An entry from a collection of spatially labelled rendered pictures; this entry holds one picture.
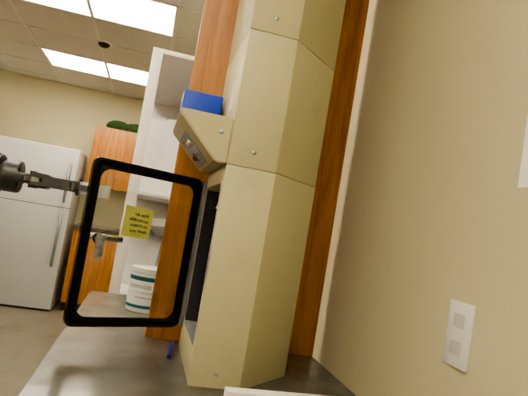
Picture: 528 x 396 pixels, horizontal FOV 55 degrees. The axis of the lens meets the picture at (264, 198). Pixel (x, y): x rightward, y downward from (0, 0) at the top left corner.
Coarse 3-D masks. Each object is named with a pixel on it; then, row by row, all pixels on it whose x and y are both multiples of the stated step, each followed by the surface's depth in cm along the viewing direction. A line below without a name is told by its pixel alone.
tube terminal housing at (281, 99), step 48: (240, 48) 120; (288, 48) 112; (240, 96) 109; (288, 96) 112; (240, 144) 109; (288, 144) 114; (240, 192) 109; (288, 192) 116; (240, 240) 109; (288, 240) 119; (240, 288) 108; (288, 288) 121; (240, 336) 108; (288, 336) 124; (192, 384) 106; (240, 384) 108
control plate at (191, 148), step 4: (184, 136) 122; (188, 136) 117; (184, 140) 126; (184, 144) 130; (192, 144) 118; (188, 148) 130; (192, 148) 123; (196, 148) 118; (188, 152) 134; (192, 152) 127; (196, 152) 121; (200, 156) 120; (196, 160) 129; (200, 160) 124; (204, 160) 118; (196, 164) 134; (200, 164) 128
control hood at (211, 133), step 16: (192, 112) 107; (208, 112) 108; (176, 128) 126; (192, 128) 107; (208, 128) 108; (224, 128) 108; (208, 144) 108; (224, 144) 108; (192, 160) 136; (208, 160) 114; (224, 160) 108
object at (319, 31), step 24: (240, 0) 139; (264, 0) 111; (288, 0) 112; (312, 0) 116; (336, 0) 126; (240, 24) 128; (264, 24) 111; (288, 24) 112; (312, 24) 117; (336, 24) 127; (312, 48) 118; (336, 48) 129
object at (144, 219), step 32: (128, 192) 124; (160, 192) 130; (192, 192) 136; (96, 224) 120; (128, 224) 125; (160, 224) 130; (128, 256) 125; (160, 256) 131; (96, 288) 121; (128, 288) 126; (160, 288) 132
